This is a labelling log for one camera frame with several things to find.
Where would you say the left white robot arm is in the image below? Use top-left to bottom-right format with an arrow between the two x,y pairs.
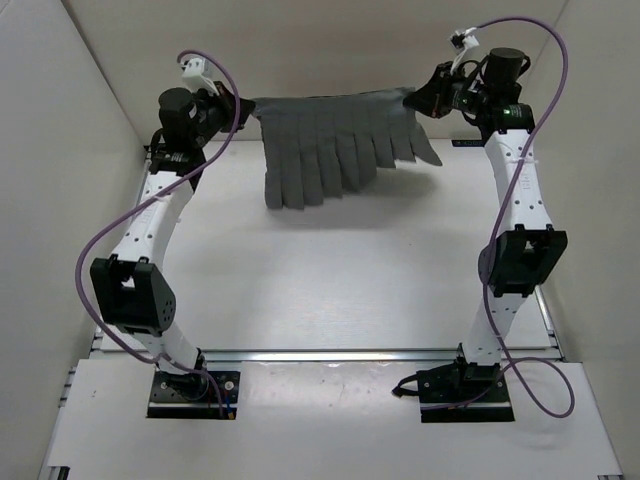
90,81 -> 255,398

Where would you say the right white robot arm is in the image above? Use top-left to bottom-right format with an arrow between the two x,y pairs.
403,47 -> 568,409

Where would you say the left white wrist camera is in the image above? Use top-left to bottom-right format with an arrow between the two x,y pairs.
181,56 -> 218,95

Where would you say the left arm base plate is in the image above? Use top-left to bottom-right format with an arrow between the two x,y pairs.
147,370 -> 241,421

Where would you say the grey pleated skirt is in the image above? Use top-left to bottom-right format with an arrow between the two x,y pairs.
253,87 -> 442,210

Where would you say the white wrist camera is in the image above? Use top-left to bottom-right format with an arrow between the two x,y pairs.
181,56 -> 218,95
449,27 -> 479,74

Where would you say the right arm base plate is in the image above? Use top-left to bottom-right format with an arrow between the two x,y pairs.
416,364 -> 515,424

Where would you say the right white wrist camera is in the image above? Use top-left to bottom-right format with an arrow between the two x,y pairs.
449,27 -> 479,74

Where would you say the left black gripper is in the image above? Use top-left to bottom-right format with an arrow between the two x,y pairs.
194,77 -> 256,141

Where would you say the blue table label right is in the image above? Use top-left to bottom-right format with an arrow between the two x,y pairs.
451,139 -> 484,148

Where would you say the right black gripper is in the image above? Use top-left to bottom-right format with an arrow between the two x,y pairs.
405,64 -> 491,122

